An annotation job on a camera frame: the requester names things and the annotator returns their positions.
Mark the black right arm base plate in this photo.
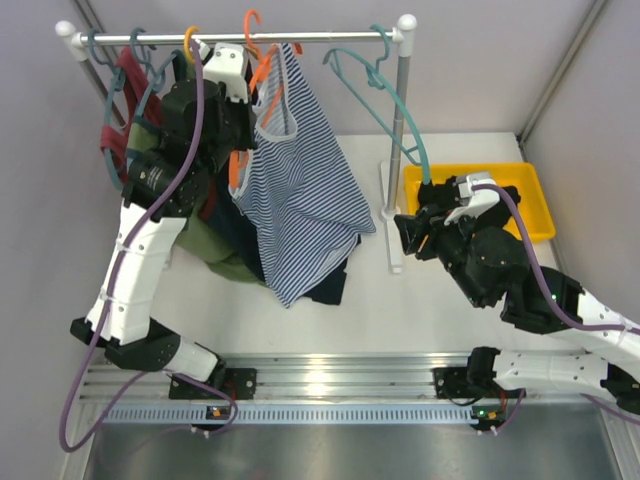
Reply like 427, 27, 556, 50
433, 367, 502, 406

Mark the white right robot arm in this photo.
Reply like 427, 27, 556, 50
394, 201, 639, 414

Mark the maroon tank top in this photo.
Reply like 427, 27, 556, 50
100, 47, 141, 171

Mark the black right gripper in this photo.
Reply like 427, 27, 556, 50
394, 201, 489, 309

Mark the green tank top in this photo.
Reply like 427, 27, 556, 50
125, 49, 266, 286

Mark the yellow plastic tray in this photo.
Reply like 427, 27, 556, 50
403, 162, 556, 243

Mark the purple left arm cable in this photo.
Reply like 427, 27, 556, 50
58, 38, 239, 453

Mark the teal hanger under green top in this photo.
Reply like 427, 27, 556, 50
128, 27, 186, 126

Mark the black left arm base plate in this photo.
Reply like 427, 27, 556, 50
168, 368, 257, 400

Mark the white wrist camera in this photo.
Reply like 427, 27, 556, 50
196, 40, 252, 104
444, 171, 500, 226

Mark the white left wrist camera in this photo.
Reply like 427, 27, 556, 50
196, 40, 252, 104

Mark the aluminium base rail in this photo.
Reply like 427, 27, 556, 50
79, 353, 580, 429

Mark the navy basketball tank top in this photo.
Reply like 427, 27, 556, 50
199, 167, 348, 306

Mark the yellow plastic hanger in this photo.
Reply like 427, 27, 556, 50
183, 25, 200, 64

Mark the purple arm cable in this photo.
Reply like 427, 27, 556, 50
58, 38, 239, 453
472, 183, 640, 426

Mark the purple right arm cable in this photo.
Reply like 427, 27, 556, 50
472, 183, 640, 426

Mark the teal plastic hanger right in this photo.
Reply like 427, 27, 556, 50
323, 23, 432, 185

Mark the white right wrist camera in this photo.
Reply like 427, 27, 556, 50
444, 171, 500, 226

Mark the blue white striped tank top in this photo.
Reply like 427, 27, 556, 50
229, 44, 376, 307

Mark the black folded garment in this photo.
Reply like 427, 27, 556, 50
417, 176, 512, 224

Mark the silver white clothes rack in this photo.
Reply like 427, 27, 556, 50
55, 14, 431, 274

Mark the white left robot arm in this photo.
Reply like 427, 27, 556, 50
70, 80, 257, 397

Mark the orange plastic hanger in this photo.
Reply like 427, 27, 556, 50
229, 9, 276, 188

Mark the teal hanger under maroon top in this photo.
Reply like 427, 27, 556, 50
87, 28, 124, 191

